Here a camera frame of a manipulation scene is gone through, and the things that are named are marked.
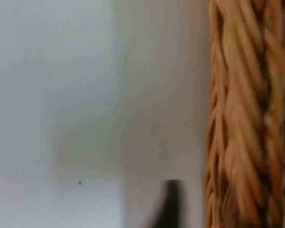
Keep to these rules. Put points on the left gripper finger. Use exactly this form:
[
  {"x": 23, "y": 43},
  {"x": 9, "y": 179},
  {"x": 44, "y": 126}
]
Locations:
[{"x": 172, "y": 209}]

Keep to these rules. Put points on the pale brown wicker basket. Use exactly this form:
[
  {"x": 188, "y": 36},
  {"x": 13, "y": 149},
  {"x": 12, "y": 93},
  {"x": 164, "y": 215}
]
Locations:
[{"x": 247, "y": 114}]

